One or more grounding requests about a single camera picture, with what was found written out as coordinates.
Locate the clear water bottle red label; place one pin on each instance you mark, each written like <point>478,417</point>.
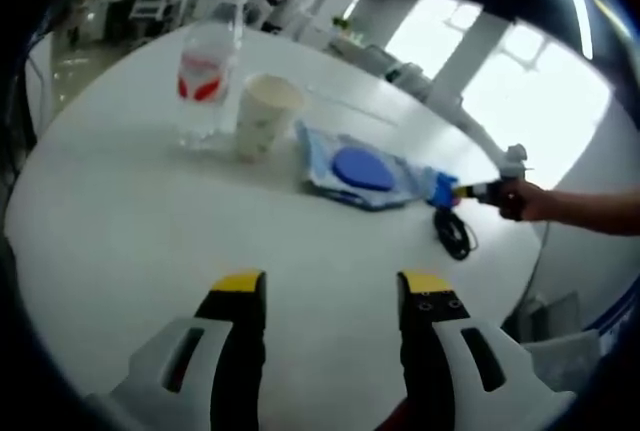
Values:
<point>205,86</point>

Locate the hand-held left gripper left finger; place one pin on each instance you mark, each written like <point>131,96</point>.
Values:
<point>240,351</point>

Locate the wet wipes pack blue lid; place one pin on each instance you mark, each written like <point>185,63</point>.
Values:
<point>360,168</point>

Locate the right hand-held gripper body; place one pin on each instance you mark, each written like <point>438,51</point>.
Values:
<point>512,163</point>

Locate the small bright window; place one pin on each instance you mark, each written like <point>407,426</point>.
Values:
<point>432,36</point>

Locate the green potted plant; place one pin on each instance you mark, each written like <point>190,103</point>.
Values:
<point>342,23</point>

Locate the ceiling light strip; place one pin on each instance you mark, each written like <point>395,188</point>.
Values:
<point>580,1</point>

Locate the person's right hand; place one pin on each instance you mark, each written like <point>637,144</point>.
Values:
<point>525,201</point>

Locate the large bright window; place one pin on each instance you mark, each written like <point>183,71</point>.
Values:
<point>535,106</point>

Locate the white paper cup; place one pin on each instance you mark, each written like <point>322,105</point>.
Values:
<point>260,121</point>

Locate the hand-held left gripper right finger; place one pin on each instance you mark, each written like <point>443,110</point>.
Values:
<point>422,361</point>

